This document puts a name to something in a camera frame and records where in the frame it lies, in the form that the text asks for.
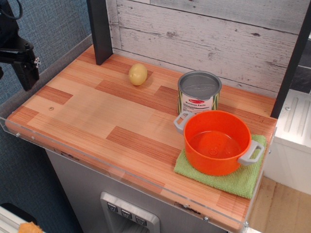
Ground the dark grey left post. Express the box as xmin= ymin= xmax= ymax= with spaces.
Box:
xmin=86 ymin=0 xmax=113 ymax=65

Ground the silver toy food can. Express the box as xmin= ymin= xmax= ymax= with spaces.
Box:
xmin=177 ymin=71 xmax=222 ymax=114

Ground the orange pot with grey handles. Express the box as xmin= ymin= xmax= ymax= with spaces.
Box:
xmin=173 ymin=110 xmax=265 ymax=176

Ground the clear acrylic table guard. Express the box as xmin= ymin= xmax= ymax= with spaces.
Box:
xmin=0 ymin=33 xmax=277 ymax=231

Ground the silver dispenser panel with buttons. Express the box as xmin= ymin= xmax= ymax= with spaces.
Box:
xmin=100 ymin=192 xmax=161 ymax=233

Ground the dark grey right post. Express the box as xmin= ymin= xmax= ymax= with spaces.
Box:
xmin=270 ymin=1 xmax=311 ymax=119

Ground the white toy sink unit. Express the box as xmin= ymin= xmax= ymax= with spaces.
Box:
xmin=264 ymin=90 xmax=311 ymax=194

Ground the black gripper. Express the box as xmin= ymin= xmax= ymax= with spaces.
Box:
xmin=0 ymin=34 xmax=40 ymax=91

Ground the dark grey post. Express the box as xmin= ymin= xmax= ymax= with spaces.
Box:
xmin=86 ymin=0 xmax=113 ymax=65
xmin=270 ymin=1 xmax=311 ymax=119

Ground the grey toy fridge cabinet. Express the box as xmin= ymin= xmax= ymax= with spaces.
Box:
xmin=47 ymin=150 xmax=225 ymax=233

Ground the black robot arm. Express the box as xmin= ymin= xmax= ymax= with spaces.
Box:
xmin=0 ymin=0 xmax=40 ymax=91

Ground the green cloth mat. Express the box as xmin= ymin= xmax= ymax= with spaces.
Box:
xmin=174 ymin=150 xmax=264 ymax=199

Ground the orange object at bottom left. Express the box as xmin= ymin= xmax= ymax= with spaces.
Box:
xmin=18 ymin=222 xmax=43 ymax=233

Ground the yellow toy potato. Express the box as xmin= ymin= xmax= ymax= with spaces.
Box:
xmin=128 ymin=64 xmax=148 ymax=86

